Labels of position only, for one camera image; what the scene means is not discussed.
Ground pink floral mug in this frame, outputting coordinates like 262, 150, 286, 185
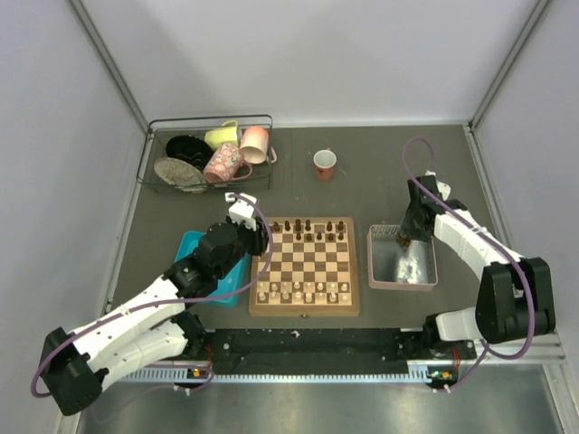
204, 142, 253, 184

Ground dark pieces pile in tin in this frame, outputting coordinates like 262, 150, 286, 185
396, 234, 413, 249

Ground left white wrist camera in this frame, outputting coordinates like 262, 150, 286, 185
224, 192, 258, 231

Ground black ridged bowl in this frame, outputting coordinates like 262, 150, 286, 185
166, 136, 214, 171

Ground yellow mug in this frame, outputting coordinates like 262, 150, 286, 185
204, 119, 242, 150

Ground wooden chess board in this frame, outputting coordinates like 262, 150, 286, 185
248, 217, 360, 317

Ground pink white mug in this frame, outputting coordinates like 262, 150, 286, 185
240, 126, 269, 165

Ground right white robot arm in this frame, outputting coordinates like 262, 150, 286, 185
398, 172, 555, 358

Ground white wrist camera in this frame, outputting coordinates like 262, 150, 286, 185
424, 170, 451, 201
224, 192, 258, 231

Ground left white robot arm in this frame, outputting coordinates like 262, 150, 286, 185
39, 215, 271, 416

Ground grey speckled plate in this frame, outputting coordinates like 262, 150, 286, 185
153, 157, 207, 193

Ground pink metal tin tray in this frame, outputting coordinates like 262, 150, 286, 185
367, 224, 439, 291

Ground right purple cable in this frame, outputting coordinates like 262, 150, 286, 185
402, 137, 539, 393

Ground brown mug white inside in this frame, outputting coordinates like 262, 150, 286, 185
313, 148, 337, 182

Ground blue plastic tray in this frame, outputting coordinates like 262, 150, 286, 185
175, 231, 251, 307

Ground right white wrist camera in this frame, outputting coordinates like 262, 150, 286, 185
424, 170, 451, 201

